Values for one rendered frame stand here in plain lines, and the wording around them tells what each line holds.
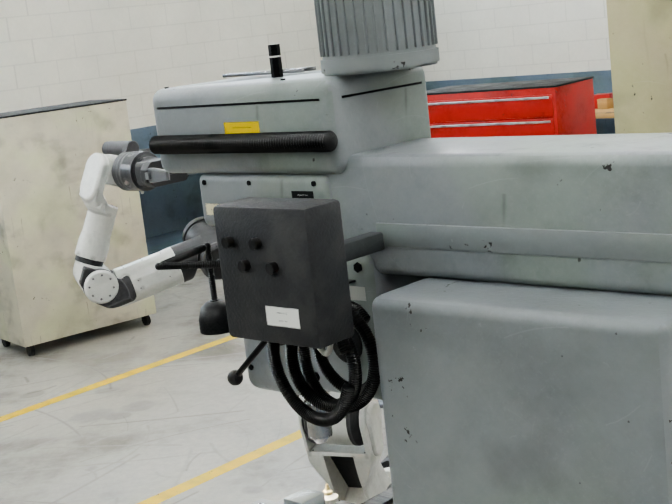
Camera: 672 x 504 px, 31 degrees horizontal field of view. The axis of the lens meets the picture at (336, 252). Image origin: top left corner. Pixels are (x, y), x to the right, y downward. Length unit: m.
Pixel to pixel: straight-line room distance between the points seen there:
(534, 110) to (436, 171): 5.57
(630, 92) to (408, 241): 1.94
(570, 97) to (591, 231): 5.81
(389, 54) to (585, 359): 0.62
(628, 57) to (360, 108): 1.86
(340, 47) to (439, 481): 0.71
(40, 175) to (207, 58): 4.10
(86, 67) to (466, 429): 9.59
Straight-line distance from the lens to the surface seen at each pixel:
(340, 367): 2.13
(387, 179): 1.97
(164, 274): 2.85
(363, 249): 1.96
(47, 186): 8.39
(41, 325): 8.46
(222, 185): 2.24
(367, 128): 2.06
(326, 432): 2.37
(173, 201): 11.78
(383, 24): 2.00
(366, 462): 3.13
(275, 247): 1.80
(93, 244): 2.82
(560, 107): 7.45
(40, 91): 10.95
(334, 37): 2.03
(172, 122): 2.30
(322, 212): 1.77
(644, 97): 3.79
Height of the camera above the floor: 1.98
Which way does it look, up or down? 11 degrees down
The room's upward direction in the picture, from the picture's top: 7 degrees counter-clockwise
